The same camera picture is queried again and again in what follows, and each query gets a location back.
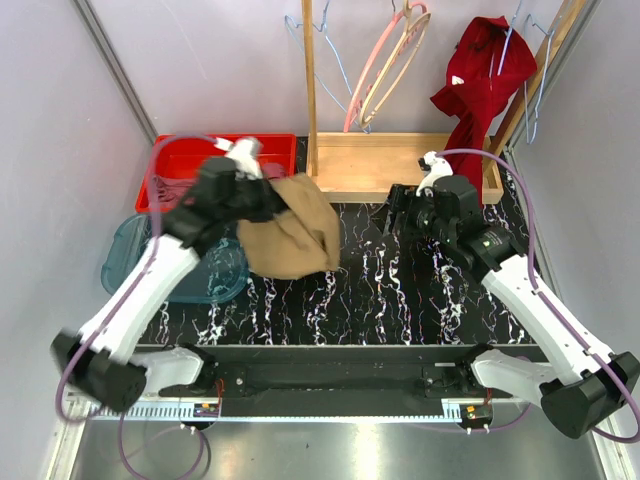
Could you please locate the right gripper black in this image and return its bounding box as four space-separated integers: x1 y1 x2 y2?
368 183 455 245

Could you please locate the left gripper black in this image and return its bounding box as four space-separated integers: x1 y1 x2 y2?
221 168 291 226

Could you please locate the tan brown garment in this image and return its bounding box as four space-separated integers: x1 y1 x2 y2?
236 173 341 280

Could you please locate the red pleated skirt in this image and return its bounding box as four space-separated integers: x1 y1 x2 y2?
430 15 539 209

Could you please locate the light blue wire hanger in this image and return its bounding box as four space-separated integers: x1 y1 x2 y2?
496 0 523 77

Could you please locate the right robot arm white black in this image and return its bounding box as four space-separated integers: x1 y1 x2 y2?
375 175 639 439

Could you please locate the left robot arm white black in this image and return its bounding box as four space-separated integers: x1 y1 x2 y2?
51 157 287 413

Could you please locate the pink plastic hanger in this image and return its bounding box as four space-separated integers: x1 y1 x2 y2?
342 0 430 132

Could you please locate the beige wooden hanger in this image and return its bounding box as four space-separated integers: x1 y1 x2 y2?
358 0 432 127

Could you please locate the teal transparent plastic tub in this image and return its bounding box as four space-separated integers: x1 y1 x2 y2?
101 214 249 304

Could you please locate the mauve pink garment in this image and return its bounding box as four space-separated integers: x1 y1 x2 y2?
153 162 287 209

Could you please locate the red plastic bin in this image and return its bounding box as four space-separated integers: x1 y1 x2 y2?
154 133 297 212

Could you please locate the wooden rack base tray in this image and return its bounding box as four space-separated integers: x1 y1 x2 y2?
305 131 505 205

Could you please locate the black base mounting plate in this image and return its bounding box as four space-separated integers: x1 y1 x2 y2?
161 345 483 421

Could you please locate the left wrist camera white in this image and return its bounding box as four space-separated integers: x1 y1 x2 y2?
214 137 264 180

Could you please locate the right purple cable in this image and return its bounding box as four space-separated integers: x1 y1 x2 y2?
414 148 640 444

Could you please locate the purple cable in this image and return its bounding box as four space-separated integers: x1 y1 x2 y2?
414 148 640 444
54 132 231 479

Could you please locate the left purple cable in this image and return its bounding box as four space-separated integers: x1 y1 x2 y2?
54 132 231 479

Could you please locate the blue wire hanger left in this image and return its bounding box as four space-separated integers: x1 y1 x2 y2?
281 1 395 136

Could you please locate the blue wire hanger far right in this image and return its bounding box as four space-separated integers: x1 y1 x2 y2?
522 12 559 146

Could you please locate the left wooden rack post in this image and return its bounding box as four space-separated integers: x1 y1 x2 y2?
301 0 318 177

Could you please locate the wooden rack post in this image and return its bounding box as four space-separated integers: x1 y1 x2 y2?
489 0 588 156
301 0 318 177

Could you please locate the aluminium rail frame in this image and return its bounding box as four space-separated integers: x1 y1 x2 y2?
47 364 634 480

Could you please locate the right wooden rack post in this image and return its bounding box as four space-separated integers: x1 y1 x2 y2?
489 0 588 156

